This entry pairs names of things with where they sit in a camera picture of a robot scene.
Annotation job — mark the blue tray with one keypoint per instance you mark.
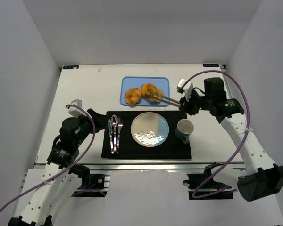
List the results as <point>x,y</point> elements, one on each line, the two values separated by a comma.
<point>128,82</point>

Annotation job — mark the two-tone round plate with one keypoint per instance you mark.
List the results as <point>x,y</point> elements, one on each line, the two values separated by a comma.
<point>149,129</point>

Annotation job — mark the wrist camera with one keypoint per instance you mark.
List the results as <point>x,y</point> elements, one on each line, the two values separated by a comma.
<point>185,87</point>
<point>75,112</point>

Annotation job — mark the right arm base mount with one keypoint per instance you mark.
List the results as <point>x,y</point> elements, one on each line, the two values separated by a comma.
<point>216,190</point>

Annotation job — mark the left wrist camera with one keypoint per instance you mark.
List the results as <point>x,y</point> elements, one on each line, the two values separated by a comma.
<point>75,112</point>

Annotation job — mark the croissant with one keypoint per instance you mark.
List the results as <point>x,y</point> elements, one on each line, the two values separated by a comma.
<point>133,96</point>
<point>155,96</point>

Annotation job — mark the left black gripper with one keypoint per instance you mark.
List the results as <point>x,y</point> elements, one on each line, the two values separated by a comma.
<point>94,118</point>

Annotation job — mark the bagel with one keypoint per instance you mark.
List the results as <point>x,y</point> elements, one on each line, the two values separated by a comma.
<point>149,90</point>

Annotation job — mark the black placemat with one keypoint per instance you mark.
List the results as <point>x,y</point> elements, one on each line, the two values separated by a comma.
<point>172,148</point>

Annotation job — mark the middle croissant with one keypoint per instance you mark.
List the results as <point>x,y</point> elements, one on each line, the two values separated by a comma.
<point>155,96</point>

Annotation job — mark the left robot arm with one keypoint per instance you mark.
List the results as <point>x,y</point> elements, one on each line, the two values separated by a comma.
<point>62,174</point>

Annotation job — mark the fork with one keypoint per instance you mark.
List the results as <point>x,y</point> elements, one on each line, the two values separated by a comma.
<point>119,127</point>

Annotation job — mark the left croissant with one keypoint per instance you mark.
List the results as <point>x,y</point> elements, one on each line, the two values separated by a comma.
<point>133,96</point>

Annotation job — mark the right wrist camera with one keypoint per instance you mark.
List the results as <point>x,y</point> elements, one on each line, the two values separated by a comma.
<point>185,87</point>

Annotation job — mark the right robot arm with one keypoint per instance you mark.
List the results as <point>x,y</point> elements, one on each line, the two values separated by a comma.
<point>262,177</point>

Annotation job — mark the metal tongs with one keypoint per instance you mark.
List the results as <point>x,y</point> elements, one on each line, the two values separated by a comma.
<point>171,101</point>

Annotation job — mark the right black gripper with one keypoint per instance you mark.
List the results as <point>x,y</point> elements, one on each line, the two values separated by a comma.
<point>187,105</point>

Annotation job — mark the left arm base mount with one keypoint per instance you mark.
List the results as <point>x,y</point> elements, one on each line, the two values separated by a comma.
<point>95,185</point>

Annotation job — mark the teal mug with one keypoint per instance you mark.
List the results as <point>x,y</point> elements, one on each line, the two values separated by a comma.
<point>183,130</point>

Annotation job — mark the spoon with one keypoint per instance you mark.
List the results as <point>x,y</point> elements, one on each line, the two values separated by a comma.
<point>114,121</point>

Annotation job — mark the table knife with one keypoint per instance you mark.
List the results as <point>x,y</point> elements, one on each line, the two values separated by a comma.
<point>110,136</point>

